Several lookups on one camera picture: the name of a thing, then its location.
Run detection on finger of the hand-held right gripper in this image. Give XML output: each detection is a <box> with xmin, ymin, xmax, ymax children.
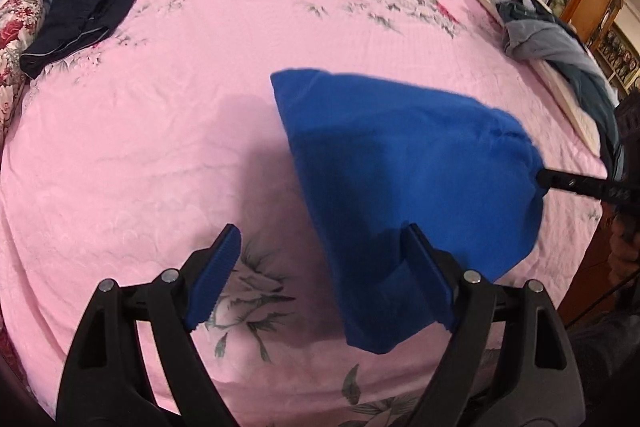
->
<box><xmin>536</xmin><ymin>168</ymin><xmax>635</xmax><ymax>208</ymax></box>

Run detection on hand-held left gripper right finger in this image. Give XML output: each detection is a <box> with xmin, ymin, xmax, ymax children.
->
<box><xmin>404</xmin><ymin>223</ymin><xmax>586</xmax><ymax>427</ymax></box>

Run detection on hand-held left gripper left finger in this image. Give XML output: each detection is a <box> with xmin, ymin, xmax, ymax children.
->
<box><xmin>55</xmin><ymin>223</ymin><xmax>242</xmax><ymax>427</ymax></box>

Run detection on blue and red pants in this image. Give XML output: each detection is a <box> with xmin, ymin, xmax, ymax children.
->
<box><xmin>270</xmin><ymin>68</ymin><xmax>546</xmax><ymax>355</ymax></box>

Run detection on person's right hand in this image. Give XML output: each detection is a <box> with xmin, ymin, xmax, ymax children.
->
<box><xmin>607</xmin><ymin>214</ymin><xmax>640</xmax><ymax>283</ymax></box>

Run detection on grey-blue clothes pile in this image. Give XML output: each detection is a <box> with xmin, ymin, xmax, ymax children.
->
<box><xmin>492</xmin><ymin>0</ymin><xmax>626</xmax><ymax>180</ymax></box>

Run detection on pink floral bedsheet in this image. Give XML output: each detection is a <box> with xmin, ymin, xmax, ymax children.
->
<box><xmin>0</xmin><ymin>0</ymin><xmax>608</xmax><ymax>427</ymax></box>

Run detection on dark navy folded garment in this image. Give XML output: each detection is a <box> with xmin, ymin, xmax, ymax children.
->
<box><xmin>20</xmin><ymin>0</ymin><xmax>144</xmax><ymax>80</ymax></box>

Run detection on red floral quilt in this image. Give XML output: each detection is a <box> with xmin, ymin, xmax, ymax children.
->
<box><xmin>0</xmin><ymin>0</ymin><xmax>48</xmax><ymax>142</ymax></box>

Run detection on black cable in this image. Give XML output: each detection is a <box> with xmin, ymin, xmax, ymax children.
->
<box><xmin>564</xmin><ymin>274</ymin><xmax>633</xmax><ymax>329</ymax></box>

